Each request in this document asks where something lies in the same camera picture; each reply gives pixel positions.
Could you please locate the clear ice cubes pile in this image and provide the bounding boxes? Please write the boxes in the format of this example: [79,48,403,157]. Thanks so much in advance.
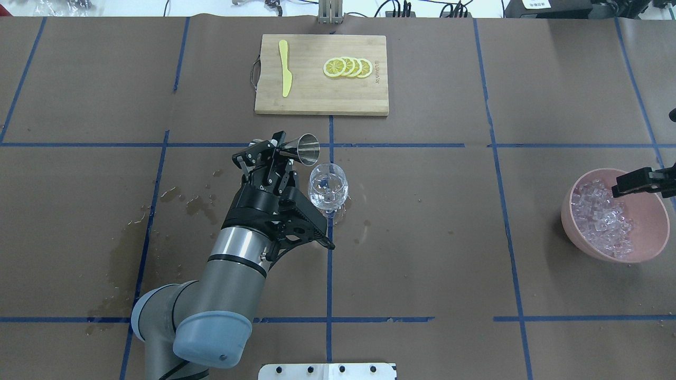
[570,178,635,259]

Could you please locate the steel cocktail jigger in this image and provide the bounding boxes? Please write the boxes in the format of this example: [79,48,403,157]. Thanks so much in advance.
[245,131,320,166]

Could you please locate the pink ribbed bowl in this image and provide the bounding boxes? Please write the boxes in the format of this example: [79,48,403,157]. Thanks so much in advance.
[560,168,671,264]

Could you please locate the aluminium frame post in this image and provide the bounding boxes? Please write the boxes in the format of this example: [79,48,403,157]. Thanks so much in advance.
[317,0,344,25]

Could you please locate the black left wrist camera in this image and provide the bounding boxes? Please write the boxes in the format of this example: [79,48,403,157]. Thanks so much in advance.
[264,187,335,265]

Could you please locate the white mounting plate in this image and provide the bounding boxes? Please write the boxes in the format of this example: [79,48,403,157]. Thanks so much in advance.
[258,363,398,379]

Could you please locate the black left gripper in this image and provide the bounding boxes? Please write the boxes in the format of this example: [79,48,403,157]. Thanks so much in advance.
[232,132,297,212]

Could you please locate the black box with label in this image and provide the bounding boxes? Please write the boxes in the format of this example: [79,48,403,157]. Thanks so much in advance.
[504,1,593,19]

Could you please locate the yellow plastic knife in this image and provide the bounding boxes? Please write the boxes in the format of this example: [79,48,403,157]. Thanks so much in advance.
[278,39,294,97]

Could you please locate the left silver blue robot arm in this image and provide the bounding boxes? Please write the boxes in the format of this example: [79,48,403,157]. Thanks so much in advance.
[132,131,311,379]

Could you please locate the clear wine glass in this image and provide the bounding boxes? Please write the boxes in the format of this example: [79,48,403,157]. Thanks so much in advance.
[307,162,349,226]

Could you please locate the yellow lemon slices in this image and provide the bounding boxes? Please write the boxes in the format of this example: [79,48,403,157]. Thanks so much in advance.
[323,56,375,79]

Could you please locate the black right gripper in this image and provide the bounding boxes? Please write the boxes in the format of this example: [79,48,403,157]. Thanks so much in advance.
[612,164,675,198]

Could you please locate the bamboo cutting board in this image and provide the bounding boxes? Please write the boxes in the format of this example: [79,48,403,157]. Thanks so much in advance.
[254,34,390,117]

